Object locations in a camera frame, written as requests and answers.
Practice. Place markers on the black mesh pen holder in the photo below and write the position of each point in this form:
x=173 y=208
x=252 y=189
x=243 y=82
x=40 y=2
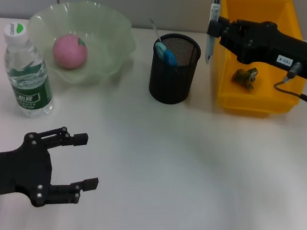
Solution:
x=170 y=82

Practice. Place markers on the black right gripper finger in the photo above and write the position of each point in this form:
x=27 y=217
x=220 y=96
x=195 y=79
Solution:
x=216 y=30
x=226 y=21

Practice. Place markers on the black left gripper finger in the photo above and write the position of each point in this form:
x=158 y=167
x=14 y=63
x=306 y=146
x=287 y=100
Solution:
x=79 y=139
x=72 y=191

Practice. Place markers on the clear green-label water bottle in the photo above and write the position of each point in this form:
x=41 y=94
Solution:
x=30 y=88

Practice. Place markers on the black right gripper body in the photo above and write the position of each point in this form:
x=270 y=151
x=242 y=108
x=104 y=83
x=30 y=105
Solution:
x=270 y=48

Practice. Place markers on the grey mechanical pen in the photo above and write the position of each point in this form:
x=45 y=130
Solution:
x=215 y=8

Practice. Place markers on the clear plastic ruler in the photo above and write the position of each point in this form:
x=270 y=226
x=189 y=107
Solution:
x=155 y=31

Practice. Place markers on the pale green wavy fruit bowl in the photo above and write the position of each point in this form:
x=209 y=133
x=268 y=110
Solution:
x=103 y=41

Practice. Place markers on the green plastic wrapper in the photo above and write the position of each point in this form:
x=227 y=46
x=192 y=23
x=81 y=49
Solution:
x=243 y=76

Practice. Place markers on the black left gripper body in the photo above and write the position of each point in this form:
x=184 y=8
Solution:
x=12 y=172

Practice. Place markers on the blue capped scissors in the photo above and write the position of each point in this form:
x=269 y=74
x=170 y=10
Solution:
x=169 y=58

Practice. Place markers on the pink toy peach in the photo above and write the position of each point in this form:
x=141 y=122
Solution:
x=69 y=51

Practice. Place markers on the yellow plastic bin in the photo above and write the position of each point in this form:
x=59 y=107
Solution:
x=259 y=104

